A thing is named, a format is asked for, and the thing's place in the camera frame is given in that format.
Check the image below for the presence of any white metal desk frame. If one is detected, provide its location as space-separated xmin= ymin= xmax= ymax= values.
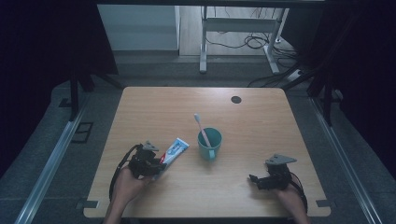
xmin=199 ymin=6 xmax=290 ymax=75

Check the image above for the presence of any red and white toothpaste tube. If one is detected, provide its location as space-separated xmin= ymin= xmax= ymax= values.
xmin=153 ymin=137 xmax=191 ymax=181

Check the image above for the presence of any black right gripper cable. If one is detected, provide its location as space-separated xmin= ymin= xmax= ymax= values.
xmin=289 ymin=171 xmax=309 ymax=214

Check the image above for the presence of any person's left hand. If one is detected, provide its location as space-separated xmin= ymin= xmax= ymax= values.
xmin=112 ymin=166 xmax=151 ymax=203

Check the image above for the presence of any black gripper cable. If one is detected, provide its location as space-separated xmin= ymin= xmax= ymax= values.
xmin=289 ymin=171 xmax=309 ymax=214
xmin=108 ymin=143 xmax=144 ymax=202

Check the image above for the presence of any white power strip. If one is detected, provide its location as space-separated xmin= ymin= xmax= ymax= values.
xmin=285 ymin=68 xmax=304 ymax=83

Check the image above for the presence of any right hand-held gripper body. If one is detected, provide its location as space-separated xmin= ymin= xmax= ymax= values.
xmin=263 ymin=153 xmax=298 ymax=191

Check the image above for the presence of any teal cup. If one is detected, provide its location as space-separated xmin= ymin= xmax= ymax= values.
xmin=197 ymin=127 xmax=223 ymax=161

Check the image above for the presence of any tangle of black floor cables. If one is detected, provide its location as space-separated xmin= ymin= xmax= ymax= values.
xmin=205 ymin=31 xmax=301 ymax=61

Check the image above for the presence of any black metal stand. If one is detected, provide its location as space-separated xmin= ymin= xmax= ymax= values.
xmin=281 ymin=60 xmax=334 ymax=127
xmin=68 ymin=66 xmax=124 ymax=123

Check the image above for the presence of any person's right hand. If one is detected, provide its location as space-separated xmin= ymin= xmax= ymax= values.
xmin=273 ymin=182 xmax=305 ymax=213

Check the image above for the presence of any white cabinet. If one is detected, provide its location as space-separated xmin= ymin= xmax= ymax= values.
xmin=97 ymin=4 xmax=181 ymax=51

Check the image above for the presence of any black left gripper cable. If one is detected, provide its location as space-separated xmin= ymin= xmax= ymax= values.
xmin=108 ymin=143 xmax=144 ymax=202

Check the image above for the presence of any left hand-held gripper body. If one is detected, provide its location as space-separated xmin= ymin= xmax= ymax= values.
xmin=128 ymin=140 xmax=163 ymax=180

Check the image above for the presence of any dark curtain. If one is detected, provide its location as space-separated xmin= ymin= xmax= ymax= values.
xmin=0 ymin=0 xmax=120 ymax=180
xmin=281 ymin=0 xmax=396 ymax=180

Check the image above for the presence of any pink toothbrush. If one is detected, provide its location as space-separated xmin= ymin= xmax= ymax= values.
xmin=193 ymin=113 xmax=213 ymax=148

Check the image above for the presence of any metal floor rail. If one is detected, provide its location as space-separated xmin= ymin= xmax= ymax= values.
xmin=309 ymin=96 xmax=376 ymax=224
xmin=13 ymin=101 xmax=91 ymax=224

